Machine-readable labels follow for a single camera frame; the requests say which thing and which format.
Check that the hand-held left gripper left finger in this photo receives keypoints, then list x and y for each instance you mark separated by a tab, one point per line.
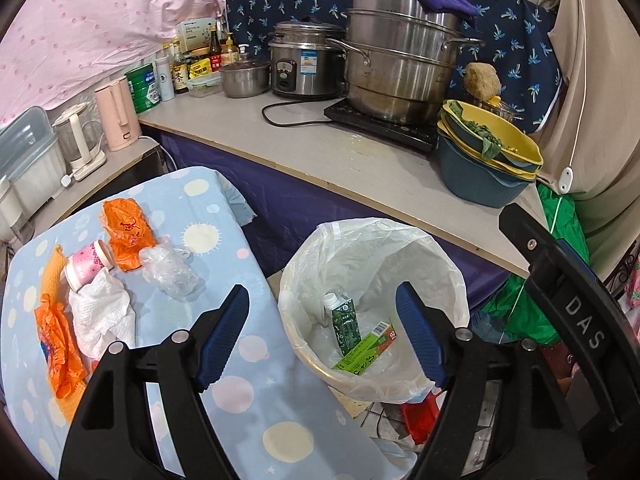
222	340

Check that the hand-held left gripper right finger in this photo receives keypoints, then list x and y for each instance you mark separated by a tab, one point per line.
420	335

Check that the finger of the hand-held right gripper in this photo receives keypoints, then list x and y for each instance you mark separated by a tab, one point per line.
560	290

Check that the white plastic bin liner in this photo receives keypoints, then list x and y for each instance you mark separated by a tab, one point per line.
400	260

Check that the beige trash bin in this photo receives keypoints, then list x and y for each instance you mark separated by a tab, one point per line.
310	360

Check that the white paper towel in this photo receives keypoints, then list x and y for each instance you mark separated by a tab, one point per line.
100	310

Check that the green cardboard box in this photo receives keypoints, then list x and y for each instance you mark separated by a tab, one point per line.
370	347

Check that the pink floral cloth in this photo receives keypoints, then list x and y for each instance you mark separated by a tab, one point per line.
632	285

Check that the green plastic bag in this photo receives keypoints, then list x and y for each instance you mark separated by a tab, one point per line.
560	215

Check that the green drink carton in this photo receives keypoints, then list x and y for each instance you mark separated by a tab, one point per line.
345	325

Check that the red plastic object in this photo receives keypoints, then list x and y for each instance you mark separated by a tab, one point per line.
420	415

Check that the clear plastic bag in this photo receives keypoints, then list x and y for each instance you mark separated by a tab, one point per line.
170	275

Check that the blue dotted tablecloth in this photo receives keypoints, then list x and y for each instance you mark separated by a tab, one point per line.
280	410

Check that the dark blue plastic basin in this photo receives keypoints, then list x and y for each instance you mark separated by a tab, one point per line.
470	180

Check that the orange plastic bag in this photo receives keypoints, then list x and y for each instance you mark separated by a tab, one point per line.
125	235
57	350

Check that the yellow plastic basin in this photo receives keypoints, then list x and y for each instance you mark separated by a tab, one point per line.
520	147

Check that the pink paper cup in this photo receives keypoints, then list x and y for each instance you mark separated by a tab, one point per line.
87	262

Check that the purple counter skirt cloth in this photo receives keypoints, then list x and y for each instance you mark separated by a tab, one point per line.
280	195

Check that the green vegetable leaf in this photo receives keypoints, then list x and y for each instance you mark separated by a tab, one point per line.
480	132

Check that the clear glass bowl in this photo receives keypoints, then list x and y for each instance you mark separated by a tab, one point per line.
507	110

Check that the beige curtain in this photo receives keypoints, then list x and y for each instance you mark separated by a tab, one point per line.
600	85

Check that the tan loofah sponge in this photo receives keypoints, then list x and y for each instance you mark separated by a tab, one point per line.
482	82

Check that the white power plug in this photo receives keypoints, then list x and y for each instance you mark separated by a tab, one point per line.
67	181

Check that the black induction cooker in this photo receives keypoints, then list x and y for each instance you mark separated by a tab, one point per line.
360	120

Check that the white plastic container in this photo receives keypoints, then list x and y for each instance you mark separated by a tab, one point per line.
12	210

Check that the pink electric kettle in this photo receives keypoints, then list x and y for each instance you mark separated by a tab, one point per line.
117	115

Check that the white glass kettle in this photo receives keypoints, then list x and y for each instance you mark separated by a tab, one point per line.
75	135

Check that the clear food container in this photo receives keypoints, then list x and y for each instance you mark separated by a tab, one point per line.
205	87

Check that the small steel pot with lid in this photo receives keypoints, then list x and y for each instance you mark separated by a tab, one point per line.
245	80

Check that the green tin can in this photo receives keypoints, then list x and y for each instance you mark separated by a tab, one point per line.
142	90

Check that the dark sauce bottle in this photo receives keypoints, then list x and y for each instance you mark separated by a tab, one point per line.
180	80

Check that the translucent plastic dish box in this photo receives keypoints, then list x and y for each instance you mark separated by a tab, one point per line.
30	160

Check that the large steel steamer pot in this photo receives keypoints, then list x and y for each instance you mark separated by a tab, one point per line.
400	70

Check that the white slim bottle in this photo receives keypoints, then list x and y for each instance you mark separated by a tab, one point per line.
164	80

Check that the red label soy sauce bottle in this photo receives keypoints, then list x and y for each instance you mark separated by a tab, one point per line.
215	55

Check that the steel rice cooker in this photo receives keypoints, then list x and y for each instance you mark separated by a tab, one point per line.
305	65

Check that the yellow cap oil bottle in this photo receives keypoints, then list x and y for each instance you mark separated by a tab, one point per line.
230	52

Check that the white and green box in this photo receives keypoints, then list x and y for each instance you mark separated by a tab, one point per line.
195	35

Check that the navy printed cloth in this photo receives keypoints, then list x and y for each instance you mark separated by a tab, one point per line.
280	5

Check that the pink dotted cloth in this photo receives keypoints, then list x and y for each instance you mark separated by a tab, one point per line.
100	20

